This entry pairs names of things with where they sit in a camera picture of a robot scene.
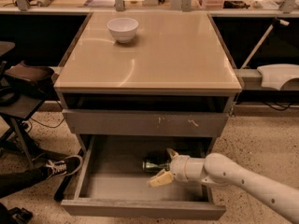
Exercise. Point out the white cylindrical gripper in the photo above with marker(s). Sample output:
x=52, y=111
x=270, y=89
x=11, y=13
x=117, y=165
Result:
x=178, y=168

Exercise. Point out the green soda can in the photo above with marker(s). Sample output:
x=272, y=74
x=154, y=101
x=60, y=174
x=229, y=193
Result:
x=154, y=165

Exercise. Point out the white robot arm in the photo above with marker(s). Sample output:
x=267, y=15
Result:
x=218, y=170

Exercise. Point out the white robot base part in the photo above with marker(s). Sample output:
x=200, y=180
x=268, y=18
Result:
x=275, y=76

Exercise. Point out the closed grey top drawer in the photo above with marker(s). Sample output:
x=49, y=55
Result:
x=202, y=124

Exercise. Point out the open grey middle drawer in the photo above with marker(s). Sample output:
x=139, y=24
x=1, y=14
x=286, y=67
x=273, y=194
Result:
x=113, y=183

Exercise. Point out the grey drawer cabinet with counter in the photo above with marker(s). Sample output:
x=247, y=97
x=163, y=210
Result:
x=175, y=63

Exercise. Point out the black sneaker with white laces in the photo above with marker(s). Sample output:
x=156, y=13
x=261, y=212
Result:
x=68, y=166

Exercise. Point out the white ceramic bowl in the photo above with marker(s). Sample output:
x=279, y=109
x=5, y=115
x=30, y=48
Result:
x=123, y=29

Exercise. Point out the dark brown bag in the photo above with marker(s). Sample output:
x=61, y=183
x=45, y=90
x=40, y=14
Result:
x=32, y=81

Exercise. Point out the black trouser leg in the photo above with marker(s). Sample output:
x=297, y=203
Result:
x=14, y=182

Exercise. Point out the black office chair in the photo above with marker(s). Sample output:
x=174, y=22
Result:
x=20, y=107

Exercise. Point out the white stick with black tip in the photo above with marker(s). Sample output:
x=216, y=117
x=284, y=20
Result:
x=275, y=22

